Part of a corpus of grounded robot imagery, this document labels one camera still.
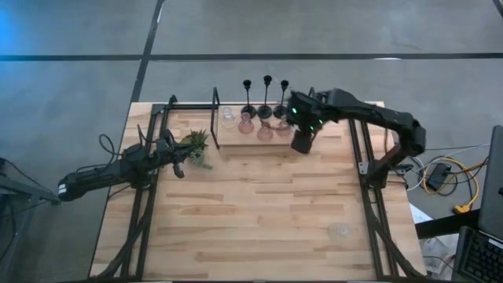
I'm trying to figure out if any black aluminium rig frame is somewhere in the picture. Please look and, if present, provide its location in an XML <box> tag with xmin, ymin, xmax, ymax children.
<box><xmin>89</xmin><ymin>100</ymin><xmax>428</xmax><ymax>281</ymax></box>

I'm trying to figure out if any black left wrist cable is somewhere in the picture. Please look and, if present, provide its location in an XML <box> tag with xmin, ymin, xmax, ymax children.
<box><xmin>97</xmin><ymin>133</ymin><xmax>116</xmax><ymax>159</ymax></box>

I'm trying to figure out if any pink ribbed glass candle holder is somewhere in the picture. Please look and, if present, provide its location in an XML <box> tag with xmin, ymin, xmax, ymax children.
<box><xmin>256</xmin><ymin>120</ymin><xmax>274</xmax><ymax>143</ymax></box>
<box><xmin>237</xmin><ymin>112</ymin><xmax>255</xmax><ymax>135</ymax></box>
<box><xmin>275</xmin><ymin>119</ymin><xmax>294</xmax><ymax>138</ymax></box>

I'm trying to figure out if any grey laptop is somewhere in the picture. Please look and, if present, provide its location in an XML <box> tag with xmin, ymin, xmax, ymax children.
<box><xmin>450</xmin><ymin>124</ymin><xmax>503</xmax><ymax>283</ymax></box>

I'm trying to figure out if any green potted succulent plant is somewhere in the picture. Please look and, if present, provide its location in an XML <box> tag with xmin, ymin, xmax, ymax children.
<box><xmin>180</xmin><ymin>128</ymin><xmax>215</xmax><ymax>171</ymax></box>

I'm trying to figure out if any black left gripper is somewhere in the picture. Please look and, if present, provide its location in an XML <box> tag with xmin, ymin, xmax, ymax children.
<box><xmin>155</xmin><ymin>139</ymin><xmax>199</xmax><ymax>180</ymax></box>

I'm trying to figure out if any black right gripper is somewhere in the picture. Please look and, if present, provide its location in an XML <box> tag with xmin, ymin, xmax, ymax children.
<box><xmin>288</xmin><ymin>90</ymin><xmax>329</xmax><ymax>154</ymax></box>

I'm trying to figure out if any white plastic bag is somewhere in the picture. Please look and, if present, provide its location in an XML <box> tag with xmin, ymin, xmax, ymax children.
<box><xmin>410</xmin><ymin>204</ymin><xmax>459</xmax><ymax>276</ymax></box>

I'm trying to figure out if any yellow cable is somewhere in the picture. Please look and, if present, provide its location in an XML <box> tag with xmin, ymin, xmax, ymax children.
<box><xmin>422</xmin><ymin>156</ymin><xmax>481</xmax><ymax>215</ymax></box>

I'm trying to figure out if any wooden shelf with black frame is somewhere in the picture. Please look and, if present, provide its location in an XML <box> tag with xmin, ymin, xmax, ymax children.
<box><xmin>210</xmin><ymin>86</ymin><xmax>321</xmax><ymax>151</ymax></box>

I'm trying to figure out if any black power adapter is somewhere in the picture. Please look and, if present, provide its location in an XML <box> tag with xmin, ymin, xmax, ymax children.
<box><xmin>426</xmin><ymin>162</ymin><xmax>453</xmax><ymax>193</ymax></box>

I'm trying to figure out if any clear ribbed glass candle holder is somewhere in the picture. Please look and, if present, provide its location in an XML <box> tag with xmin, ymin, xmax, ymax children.
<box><xmin>220</xmin><ymin>106</ymin><xmax>237</xmax><ymax>129</ymax></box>
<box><xmin>328</xmin><ymin>222</ymin><xmax>352</xmax><ymax>242</ymax></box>

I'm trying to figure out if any black metal candlestick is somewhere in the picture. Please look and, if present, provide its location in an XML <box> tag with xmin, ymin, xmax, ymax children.
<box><xmin>256</xmin><ymin>74</ymin><xmax>274</xmax><ymax>120</ymax></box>
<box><xmin>240</xmin><ymin>79</ymin><xmax>258</xmax><ymax>119</ymax></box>
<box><xmin>273</xmin><ymin>79</ymin><xmax>291</xmax><ymax>119</ymax></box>

